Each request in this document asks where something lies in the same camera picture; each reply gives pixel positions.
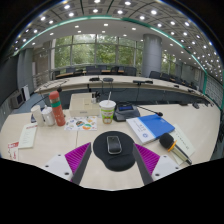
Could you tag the white booklet with red header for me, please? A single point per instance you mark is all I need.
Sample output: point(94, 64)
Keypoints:
point(28, 135)

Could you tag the green printed cup with straw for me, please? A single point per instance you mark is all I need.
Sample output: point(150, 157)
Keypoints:
point(107, 111)

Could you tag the white desk organiser box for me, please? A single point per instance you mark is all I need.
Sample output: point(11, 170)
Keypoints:
point(81, 105)

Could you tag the blue and white book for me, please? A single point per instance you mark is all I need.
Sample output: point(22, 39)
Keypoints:
point(150, 128)

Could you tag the white lidded mug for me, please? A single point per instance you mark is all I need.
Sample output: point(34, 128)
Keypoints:
point(48, 117)

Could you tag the black computer mouse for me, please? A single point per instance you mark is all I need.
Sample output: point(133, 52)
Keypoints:
point(114, 145)

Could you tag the black mouse pad with wrist rest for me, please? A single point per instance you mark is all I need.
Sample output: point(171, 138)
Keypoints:
point(115, 161)

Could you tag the group of black office chairs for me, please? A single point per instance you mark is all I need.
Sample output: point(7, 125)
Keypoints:
point(130, 71)

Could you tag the group of ceiling lights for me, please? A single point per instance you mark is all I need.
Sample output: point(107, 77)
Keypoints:
point(96, 1)

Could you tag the red drink bottle green band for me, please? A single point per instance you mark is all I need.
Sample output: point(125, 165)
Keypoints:
point(57, 110)

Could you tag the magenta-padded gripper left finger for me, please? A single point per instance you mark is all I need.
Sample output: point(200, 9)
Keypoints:
point(58, 165)

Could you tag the red and white leaflet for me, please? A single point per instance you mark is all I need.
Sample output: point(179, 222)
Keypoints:
point(13, 150)

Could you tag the white box-shaped appliance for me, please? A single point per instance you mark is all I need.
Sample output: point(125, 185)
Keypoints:
point(16, 99)

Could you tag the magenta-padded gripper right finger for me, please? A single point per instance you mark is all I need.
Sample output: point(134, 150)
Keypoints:
point(166, 165)

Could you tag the colourful sticker sheet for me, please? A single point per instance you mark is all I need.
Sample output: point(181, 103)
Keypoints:
point(81, 123)

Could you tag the long curved conference desk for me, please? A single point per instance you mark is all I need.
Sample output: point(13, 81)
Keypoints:
point(126, 83)

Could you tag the white printed paper sheet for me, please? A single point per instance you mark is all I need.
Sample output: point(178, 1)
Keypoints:
point(185, 141)

